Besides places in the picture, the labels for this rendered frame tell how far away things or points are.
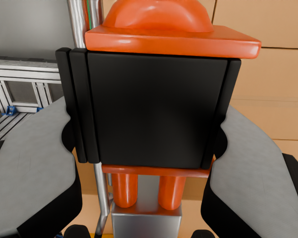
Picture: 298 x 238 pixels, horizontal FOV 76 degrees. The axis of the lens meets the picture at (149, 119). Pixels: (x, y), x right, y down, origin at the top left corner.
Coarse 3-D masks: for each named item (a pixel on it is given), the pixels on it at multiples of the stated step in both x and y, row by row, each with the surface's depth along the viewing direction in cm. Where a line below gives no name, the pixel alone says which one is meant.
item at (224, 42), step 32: (96, 32) 8; (128, 32) 8; (160, 32) 8; (192, 32) 9; (224, 32) 9; (96, 64) 8; (128, 64) 8; (160, 64) 8; (192, 64) 8; (224, 64) 8; (96, 96) 9; (128, 96) 9; (160, 96) 9; (192, 96) 9; (224, 96) 9; (96, 128) 10; (128, 128) 10; (160, 128) 10; (192, 128) 10; (128, 160) 12; (160, 160) 11; (192, 160) 11
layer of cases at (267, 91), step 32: (224, 0) 59; (256, 0) 59; (288, 0) 59; (256, 32) 64; (288, 32) 63; (256, 64) 69; (288, 64) 69; (256, 96) 76; (288, 96) 76; (288, 128) 85
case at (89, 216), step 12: (84, 168) 44; (84, 180) 41; (192, 180) 42; (204, 180) 42; (84, 192) 38; (96, 192) 38; (192, 192) 40; (84, 204) 40; (96, 204) 40; (192, 204) 39; (84, 216) 42; (96, 216) 42; (108, 216) 42; (192, 216) 41; (108, 228) 45; (180, 228) 44; (192, 228) 44; (204, 228) 44
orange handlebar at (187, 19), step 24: (120, 0) 9; (144, 0) 8; (168, 0) 8; (192, 0) 9; (120, 24) 9; (144, 24) 9; (168, 24) 9; (192, 24) 9; (120, 192) 15; (168, 192) 15
